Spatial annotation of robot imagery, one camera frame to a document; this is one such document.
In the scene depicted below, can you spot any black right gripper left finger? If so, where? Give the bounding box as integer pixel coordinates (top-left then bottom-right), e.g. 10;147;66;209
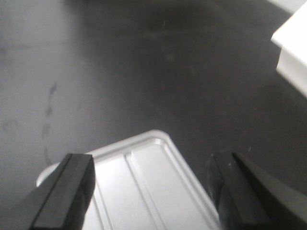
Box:
14;154;95;230

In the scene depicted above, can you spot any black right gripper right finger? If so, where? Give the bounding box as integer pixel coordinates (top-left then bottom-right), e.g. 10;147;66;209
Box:
207;153;307;230

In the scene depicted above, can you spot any silver metal tray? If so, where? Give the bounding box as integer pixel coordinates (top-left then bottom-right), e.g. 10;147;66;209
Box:
35;129;220;230

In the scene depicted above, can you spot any white bin left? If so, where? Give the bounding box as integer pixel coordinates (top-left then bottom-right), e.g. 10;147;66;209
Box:
271;3;307;96

